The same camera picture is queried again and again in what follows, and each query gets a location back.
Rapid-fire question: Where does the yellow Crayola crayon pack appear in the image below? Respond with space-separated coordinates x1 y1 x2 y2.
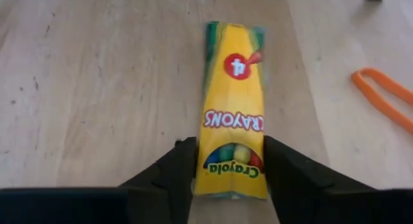
193 20 268 200

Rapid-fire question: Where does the orange rubber band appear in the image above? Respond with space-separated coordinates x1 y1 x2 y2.
350 67 413 135

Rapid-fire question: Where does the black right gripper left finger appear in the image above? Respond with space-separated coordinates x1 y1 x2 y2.
117 136 198 224

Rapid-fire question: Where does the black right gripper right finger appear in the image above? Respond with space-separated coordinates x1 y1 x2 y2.
264 136 333 224

